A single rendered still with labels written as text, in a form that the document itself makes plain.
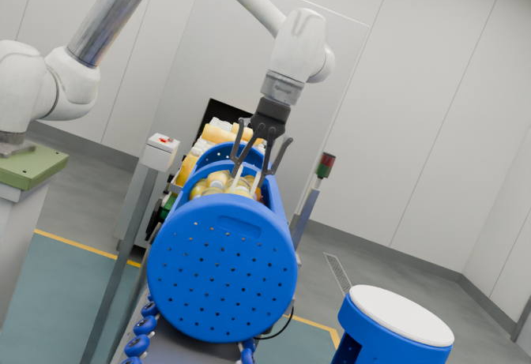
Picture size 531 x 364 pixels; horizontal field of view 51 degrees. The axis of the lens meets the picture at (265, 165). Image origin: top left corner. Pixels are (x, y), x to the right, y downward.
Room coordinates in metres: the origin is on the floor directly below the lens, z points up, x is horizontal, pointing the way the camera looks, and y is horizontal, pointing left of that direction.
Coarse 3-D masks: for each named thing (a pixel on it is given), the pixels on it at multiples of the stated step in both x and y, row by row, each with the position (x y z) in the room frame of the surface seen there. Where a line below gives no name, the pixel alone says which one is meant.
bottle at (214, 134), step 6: (210, 126) 2.47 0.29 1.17; (204, 132) 2.45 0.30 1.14; (210, 132) 2.45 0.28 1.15; (216, 132) 2.46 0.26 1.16; (222, 132) 2.47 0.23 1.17; (228, 132) 2.49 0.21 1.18; (204, 138) 2.47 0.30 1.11; (210, 138) 2.46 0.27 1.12; (216, 138) 2.46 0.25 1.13; (222, 138) 2.46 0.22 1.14; (228, 138) 2.46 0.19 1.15; (234, 138) 2.47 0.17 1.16
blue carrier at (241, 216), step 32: (224, 160) 1.46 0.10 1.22; (256, 160) 1.87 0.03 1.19; (192, 224) 1.00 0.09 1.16; (224, 224) 1.01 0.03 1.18; (256, 224) 1.01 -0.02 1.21; (160, 256) 0.99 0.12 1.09; (192, 256) 1.00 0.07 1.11; (224, 256) 1.00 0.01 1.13; (256, 256) 1.01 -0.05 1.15; (288, 256) 1.01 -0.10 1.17; (160, 288) 1.00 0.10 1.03; (192, 288) 1.00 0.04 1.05; (224, 288) 1.01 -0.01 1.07; (256, 288) 1.01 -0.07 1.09; (288, 288) 1.02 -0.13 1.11; (192, 320) 1.00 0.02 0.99; (224, 320) 1.01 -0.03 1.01; (256, 320) 1.01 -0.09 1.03
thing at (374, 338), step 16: (352, 304) 1.33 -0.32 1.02; (352, 320) 1.30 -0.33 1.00; (368, 320) 1.27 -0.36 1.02; (352, 336) 1.28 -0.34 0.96; (368, 336) 1.26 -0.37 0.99; (384, 336) 1.24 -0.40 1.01; (400, 336) 1.23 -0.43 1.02; (336, 352) 1.48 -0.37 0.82; (352, 352) 1.50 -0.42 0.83; (368, 352) 1.25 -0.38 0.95; (384, 352) 1.23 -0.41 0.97; (400, 352) 1.23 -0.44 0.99; (416, 352) 1.23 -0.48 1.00; (432, 352) 1.24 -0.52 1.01; (448, 352) 1.29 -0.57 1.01
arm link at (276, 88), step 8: (272, 72) 1.24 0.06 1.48; (264, 80) 1.26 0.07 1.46; (272, 80) 1.23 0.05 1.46; (280, 80) 1.23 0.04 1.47; (288, 80) 1.23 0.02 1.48; (264, 88) 1.24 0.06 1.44; (272, 88) 1.23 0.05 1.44; (280, 88) 1.23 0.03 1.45; (288, 88) 1.23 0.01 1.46; (296, 88) 1.24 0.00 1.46; (264, 96) 1.26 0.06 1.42; (272, 96) 1.23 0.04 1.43; (280, 96) 1.23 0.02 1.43; (288, 96) 1.23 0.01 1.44; (296, 96) 1.25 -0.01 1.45; (288, 104) 1.26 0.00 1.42
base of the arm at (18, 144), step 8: (0, 136) 1.39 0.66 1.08; (8, 136) 1.40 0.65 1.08; (16, 136) 1.42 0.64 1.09; (24, 136) 1.48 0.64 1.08; (0, 144) 1.39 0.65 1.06; (8, 144) 1.41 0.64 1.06; (16, 144) 1.43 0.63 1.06; (24, 144) 1.48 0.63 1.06; (32, 144) 1.52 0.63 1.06; (0, 152) 1.36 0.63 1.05; (8, 152) 1.38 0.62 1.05; (16, 152) 1.43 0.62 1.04
